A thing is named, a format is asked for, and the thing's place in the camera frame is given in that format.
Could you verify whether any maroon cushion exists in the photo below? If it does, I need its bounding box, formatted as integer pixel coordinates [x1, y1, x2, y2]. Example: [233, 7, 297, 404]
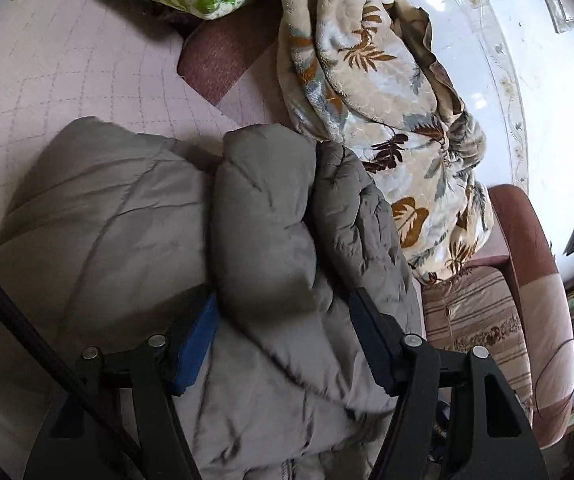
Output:
[177, 4, 289, 109]

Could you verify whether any striped sofa backrest cushion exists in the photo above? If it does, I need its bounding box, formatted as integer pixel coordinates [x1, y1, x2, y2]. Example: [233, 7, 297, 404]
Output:
[419, 264, 536, 428]

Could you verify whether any black cable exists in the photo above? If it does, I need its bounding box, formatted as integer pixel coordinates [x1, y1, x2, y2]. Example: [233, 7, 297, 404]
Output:
[0, 247, 154, 480]

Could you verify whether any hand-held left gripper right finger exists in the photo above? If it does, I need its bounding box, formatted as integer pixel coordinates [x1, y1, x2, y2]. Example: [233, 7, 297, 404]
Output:
[348, 287, 550, 480]

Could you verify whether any maroon sofa armrest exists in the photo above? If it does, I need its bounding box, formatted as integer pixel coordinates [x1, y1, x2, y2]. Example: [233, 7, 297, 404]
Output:
[467, 184, 574, 452]

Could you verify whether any grey quilted jacket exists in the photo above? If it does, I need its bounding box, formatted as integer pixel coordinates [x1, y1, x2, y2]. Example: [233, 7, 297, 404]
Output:
[0, 116, 428, 480]

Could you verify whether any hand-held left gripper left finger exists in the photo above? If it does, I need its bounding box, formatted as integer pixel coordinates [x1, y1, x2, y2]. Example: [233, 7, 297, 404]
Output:
[23, 285, 220, 480]

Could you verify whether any leaf print blanket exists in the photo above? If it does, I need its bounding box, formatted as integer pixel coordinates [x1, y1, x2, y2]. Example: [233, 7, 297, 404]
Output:
[276, 0, 496, 287]

